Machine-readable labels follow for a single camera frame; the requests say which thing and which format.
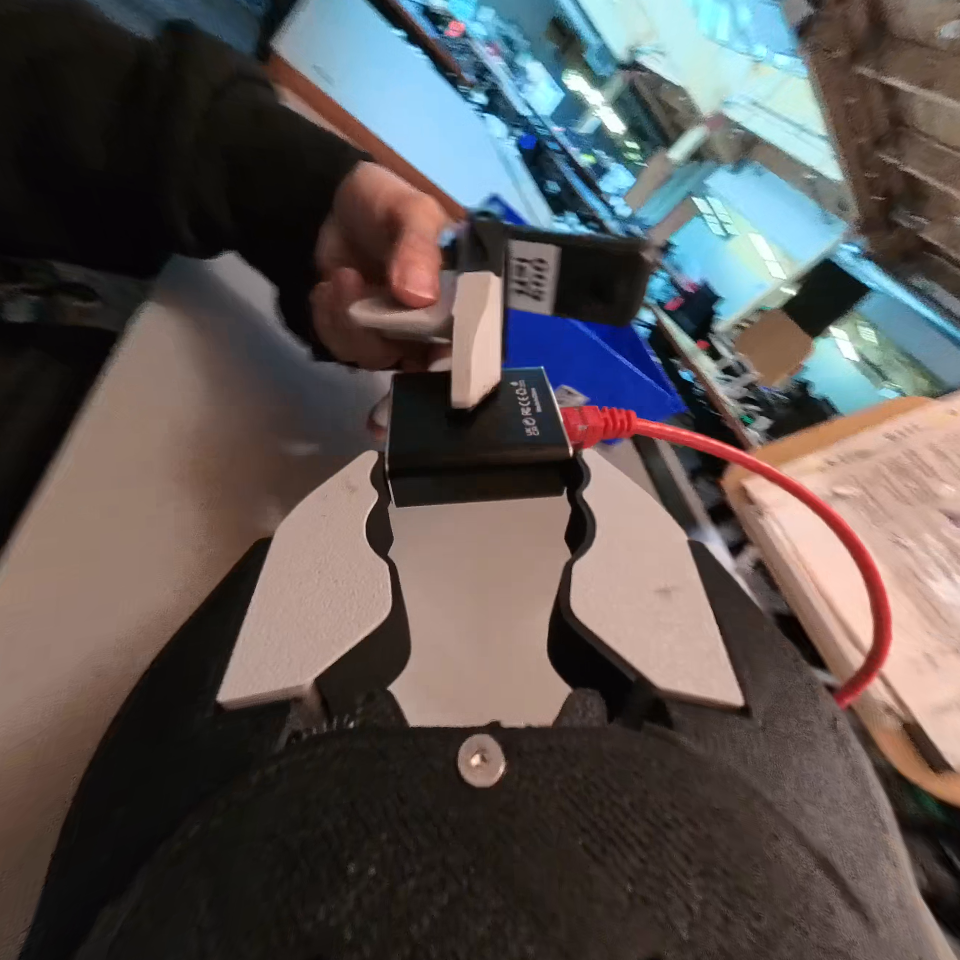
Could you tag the instruction sheet document stand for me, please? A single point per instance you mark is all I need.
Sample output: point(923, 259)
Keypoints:
point(922, 525)

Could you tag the blue plastic bin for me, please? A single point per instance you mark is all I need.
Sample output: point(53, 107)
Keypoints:
point(600, 360)

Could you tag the person's black clothing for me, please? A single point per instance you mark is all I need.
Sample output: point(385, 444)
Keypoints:
point(45, 412)

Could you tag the person's left forearm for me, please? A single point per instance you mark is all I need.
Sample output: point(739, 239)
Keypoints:
point(187, 150)

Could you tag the person's left hand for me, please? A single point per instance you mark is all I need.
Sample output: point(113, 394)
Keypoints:
point(375, 240)

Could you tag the black network adapter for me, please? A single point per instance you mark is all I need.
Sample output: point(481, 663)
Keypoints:
point(435, 435)

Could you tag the grey desk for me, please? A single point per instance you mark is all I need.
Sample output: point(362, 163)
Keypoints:
point(390, 90)
point(187, 487)

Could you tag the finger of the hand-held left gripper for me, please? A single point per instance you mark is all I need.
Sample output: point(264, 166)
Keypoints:
point(476, 345)

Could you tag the wooden document stand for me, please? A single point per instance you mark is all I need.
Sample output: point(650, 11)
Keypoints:
point(825, 427)

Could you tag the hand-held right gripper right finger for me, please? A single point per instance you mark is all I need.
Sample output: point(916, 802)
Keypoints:
point(645, 600)

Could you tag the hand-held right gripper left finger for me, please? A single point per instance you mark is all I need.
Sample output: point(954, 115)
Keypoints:
point(315, 600)

